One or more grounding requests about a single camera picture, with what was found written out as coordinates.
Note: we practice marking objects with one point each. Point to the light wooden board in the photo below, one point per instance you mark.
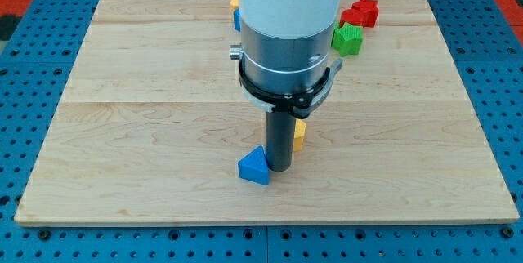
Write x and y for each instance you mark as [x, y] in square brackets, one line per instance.
[152, 123]

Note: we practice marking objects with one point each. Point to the yellow hexagon block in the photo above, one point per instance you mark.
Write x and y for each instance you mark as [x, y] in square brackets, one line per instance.
[299, 135]

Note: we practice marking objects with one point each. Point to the green star block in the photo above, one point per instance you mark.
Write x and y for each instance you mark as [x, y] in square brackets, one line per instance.
[348, 39]

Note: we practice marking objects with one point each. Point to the yellow block behind arm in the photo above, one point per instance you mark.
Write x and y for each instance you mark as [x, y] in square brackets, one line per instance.
[234, 5]

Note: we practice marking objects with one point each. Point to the blue triangular prism block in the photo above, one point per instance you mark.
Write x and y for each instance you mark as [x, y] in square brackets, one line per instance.
[253, 167]

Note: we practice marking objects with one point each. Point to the blue cube block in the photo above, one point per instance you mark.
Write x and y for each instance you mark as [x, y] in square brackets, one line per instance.
[237, 20]

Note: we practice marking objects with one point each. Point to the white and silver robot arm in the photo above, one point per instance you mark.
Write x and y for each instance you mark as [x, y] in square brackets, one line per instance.
[286, 42]

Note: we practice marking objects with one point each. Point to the red star block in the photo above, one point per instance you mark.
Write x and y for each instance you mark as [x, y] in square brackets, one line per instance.
[369, 9]

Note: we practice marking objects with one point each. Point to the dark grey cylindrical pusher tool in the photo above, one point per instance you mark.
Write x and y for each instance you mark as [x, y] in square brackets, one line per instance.
[280, 127]

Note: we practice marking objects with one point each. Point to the red round block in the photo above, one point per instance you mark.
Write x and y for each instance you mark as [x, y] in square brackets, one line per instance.
[352, 17]

